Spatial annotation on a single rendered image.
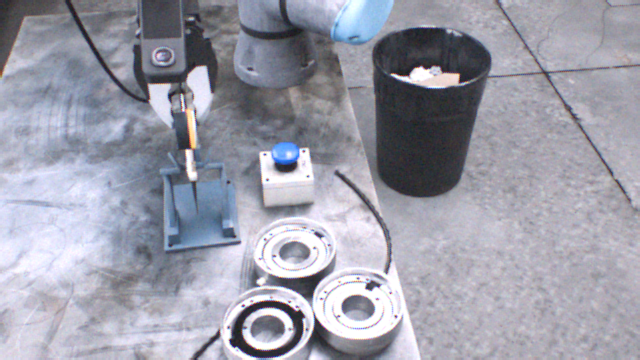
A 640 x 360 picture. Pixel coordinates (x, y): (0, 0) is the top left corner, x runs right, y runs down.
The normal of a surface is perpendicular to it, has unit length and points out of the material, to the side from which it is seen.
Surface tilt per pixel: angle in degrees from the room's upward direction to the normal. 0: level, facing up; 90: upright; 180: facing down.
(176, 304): 0
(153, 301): 0
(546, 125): 0
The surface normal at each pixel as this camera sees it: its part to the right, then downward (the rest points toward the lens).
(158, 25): 0.10, -0.33
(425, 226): -0.01, -0.75
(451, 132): 0.33, 0.67
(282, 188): 0.12, 0.65
